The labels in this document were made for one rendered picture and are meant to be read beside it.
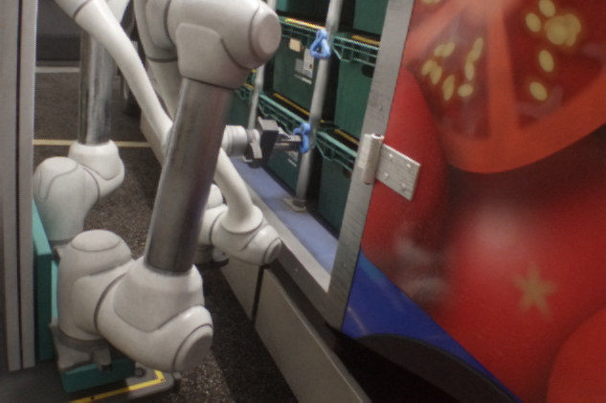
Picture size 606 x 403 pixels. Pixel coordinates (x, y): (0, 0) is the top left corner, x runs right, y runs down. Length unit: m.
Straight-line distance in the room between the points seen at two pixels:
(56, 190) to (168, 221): 0.63
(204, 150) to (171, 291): 0.27
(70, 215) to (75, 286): 0.47
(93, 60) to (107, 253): 0.71
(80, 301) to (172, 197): 0.32
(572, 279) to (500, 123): 0.23
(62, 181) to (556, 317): 1.28
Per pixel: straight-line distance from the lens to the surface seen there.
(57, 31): 4.20
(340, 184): 1.40
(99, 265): 1.13
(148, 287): 1.01
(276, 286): 1.42
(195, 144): 0.94
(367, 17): 1.37
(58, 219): 1.59
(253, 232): 1.21
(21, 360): 1.42
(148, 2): 1.02
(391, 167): 0.93
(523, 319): 0.76
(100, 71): 1.65
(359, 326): 1.08
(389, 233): 0.95
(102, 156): 1.70
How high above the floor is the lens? 1.25
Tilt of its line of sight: 17 degrees down
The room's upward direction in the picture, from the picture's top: 10 degrees clockwise
